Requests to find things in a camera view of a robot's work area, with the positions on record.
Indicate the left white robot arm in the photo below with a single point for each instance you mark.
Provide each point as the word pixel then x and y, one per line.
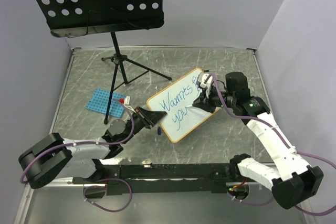
pixel 56 157

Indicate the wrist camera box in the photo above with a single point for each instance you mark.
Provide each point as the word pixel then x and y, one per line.
pixel 204 80
pixel 125 100

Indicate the blue studded building plate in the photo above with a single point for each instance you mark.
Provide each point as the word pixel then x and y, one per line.
pixel 99 103

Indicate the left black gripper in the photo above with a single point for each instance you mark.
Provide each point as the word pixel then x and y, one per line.
pixel 151 117

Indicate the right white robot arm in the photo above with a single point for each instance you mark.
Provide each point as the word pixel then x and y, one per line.
pixel 293 179

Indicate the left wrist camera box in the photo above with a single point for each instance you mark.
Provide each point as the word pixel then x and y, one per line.
pixel 125 100

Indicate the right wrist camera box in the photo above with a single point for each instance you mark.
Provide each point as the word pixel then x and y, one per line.
pixel 204 80

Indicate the yellow framed whiteboard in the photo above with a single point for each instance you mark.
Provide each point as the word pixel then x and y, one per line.
pixel 173 99

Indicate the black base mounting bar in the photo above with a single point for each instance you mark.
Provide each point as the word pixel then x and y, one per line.
pixel 164 178

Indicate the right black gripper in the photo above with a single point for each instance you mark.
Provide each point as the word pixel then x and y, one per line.
pixel 203 103

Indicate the black perforated music stand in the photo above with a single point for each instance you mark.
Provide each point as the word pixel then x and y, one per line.
pixel 77 18

